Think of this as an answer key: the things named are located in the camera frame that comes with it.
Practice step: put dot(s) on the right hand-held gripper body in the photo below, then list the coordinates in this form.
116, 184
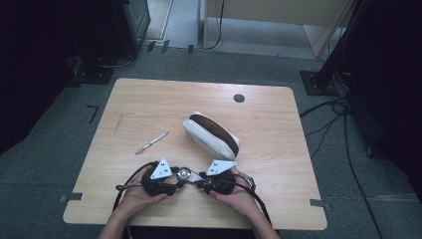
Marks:
220, 184

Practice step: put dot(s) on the black flat stand base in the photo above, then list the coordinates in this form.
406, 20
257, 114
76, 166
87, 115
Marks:
94, 73

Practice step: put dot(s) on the black stand with square base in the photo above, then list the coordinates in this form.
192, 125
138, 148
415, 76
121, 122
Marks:
323, 81

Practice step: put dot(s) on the person's right hand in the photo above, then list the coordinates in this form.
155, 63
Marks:
239, 199

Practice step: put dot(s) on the black tape strip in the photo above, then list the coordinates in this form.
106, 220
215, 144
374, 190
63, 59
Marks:
190, 49

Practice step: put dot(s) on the silver pen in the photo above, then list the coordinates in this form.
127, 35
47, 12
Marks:
152, 143

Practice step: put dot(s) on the black curtain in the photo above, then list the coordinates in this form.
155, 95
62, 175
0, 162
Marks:
33, 66
391, 83

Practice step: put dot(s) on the white table leg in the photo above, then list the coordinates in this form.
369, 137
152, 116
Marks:
128, 233

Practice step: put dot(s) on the person's left hand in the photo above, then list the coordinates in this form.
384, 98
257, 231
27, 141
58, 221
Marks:
139, 199

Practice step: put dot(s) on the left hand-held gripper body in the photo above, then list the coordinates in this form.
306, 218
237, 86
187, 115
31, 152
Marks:
156, 184

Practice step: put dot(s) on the black cabinet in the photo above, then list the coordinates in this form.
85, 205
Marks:
132, 26

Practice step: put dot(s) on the beige wooden furniture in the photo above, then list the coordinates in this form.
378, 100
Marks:
282, 13

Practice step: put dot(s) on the dark round table grommet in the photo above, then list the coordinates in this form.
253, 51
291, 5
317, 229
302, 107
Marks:
239, 98

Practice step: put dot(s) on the white pencil case brown lining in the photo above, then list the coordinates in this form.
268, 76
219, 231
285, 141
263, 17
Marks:
212, 136

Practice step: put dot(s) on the grey tape strip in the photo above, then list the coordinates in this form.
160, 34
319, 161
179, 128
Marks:
320, 203
71, 197

